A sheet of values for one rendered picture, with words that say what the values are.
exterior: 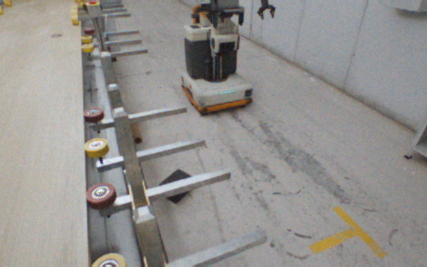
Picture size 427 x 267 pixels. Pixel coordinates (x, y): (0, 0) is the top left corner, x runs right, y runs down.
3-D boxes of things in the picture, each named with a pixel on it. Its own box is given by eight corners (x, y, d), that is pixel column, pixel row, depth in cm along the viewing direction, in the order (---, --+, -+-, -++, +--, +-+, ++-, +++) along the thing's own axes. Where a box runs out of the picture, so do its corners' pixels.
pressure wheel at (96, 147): (91, 175, 100) (82, 151, 94) (93, 162, 107) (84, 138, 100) (114, 171, 102) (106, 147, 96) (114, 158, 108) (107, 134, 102)
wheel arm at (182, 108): (185, 110, 137) (184, 103, 135) (187, 114, 134) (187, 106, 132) (94, 129, 123) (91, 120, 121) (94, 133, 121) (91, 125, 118)
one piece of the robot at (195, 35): (185, 81, 321) (181, 4, 273) (228, 74, 338) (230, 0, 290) (194, 93, 295) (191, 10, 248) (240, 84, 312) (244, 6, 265)
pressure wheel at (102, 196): (102, 232, 81) (92, 206, 74) (91, 215, 86) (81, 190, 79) (126, 216, 85) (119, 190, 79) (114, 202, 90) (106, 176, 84)
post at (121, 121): (152, 228, 93) (125, 105, 66) (154, 236, 90) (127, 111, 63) (142, 232, 92) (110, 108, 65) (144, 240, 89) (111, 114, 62)
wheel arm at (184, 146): (203, 143, 120) (202, 135, 117) (206, 147, 117) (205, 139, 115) (98, 169, 106) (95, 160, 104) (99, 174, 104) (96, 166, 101)
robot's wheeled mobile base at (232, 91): (181, 90, 333) (180, 70, 319) (228, 82, 353) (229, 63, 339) (199, 116, 282) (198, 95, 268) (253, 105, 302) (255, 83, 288)
